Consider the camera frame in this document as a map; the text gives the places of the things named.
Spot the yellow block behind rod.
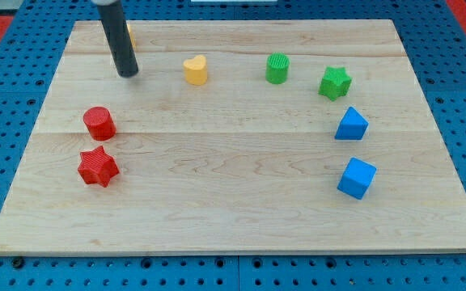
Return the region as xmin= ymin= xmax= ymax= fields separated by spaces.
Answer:
xmin=127 ymin=23 xmax=137 ymax=50

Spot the blue triangle block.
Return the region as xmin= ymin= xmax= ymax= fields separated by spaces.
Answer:
xmin=334 ymin=107 xmax=369 ymax=140

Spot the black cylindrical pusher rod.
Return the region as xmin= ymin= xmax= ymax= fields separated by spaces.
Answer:
xmin=92 ymin=0 xmax=139 ymax=78

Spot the green star block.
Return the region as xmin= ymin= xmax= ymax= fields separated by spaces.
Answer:
xmin=318 ymin=66 xmax=352 ymax=101

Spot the wooden board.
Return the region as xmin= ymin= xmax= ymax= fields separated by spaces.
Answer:
xmin=0 ymin=19 xmax=466 ymax=257

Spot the red cylinder block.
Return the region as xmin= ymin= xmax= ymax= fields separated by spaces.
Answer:
xmin=83 ymin=107 xmax=116 ymax=141

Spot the red star block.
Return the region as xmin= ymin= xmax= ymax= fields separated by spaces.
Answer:
xmin=78 ymin=145 xmax=120 ymax=188

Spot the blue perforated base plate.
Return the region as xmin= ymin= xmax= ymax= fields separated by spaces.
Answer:
xmin=0 ymin=1 xmax=466 ymax=290

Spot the green cylinder block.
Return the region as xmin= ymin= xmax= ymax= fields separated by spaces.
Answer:
xmin=265 ymin=53 xmax=290 ymax=84

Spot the yellow heart block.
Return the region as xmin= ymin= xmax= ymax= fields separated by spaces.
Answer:
xmin=183 ymin=55 xmax=208 ymax=86

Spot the blue cube block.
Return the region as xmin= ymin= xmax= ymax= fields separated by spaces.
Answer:
xmin=337 ymin=157 xmax=377 ymax=200

